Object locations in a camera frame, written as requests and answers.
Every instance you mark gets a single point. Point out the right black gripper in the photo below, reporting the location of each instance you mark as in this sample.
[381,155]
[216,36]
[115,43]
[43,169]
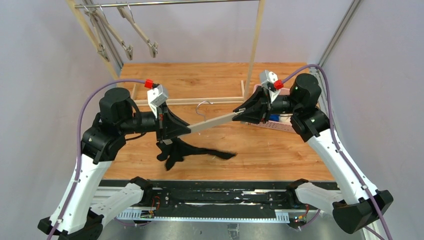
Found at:
[266,108]

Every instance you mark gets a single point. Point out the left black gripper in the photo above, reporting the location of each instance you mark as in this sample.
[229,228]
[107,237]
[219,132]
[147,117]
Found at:
[163,123]

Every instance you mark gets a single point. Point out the beige hanger with black underwear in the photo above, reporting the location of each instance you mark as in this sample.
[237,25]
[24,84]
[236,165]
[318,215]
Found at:
[207,123]

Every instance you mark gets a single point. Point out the black underwear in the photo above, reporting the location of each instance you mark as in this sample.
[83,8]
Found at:
[178,149]

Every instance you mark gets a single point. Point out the beige hanger with cream underwear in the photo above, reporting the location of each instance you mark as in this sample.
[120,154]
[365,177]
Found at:
[128,49]

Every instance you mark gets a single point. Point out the beige hanger with blue underwear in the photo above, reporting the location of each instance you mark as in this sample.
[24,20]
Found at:
[126,13]

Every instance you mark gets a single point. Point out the blue underwear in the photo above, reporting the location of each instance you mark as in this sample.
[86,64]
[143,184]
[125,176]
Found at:
[275,117]

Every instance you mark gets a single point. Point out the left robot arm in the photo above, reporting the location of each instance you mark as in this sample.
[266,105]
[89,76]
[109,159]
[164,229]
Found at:
[75,218]

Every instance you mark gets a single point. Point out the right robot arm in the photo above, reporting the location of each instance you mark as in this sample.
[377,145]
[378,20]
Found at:
[358,202]

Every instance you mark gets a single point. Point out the empty beige clip hanger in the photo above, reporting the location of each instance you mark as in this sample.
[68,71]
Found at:
[100,48]

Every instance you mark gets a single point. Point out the pink plastic basket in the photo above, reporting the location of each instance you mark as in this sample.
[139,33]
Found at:
[278,125]

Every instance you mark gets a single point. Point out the wooden clothes rack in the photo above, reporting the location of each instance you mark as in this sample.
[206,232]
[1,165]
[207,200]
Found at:
[196,82]

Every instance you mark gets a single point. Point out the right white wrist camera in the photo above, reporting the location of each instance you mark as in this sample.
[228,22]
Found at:
[267,80]

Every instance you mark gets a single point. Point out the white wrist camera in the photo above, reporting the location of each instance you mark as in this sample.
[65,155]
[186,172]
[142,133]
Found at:
[267,80]
[156,97]

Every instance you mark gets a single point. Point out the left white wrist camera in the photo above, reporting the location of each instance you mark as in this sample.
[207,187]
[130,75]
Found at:
[156,97]

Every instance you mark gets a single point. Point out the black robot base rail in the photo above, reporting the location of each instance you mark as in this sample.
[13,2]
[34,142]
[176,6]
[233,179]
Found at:
[218,201]

